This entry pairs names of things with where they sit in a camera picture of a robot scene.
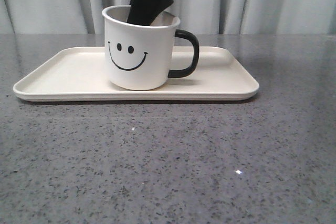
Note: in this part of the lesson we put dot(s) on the white smiley mug black handle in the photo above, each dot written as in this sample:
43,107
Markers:
139,57

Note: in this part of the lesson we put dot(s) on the pale grey pleated curtain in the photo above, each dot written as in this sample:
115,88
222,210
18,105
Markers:
198,16

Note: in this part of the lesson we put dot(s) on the cream rectangular plastic tray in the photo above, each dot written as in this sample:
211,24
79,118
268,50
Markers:
78,74

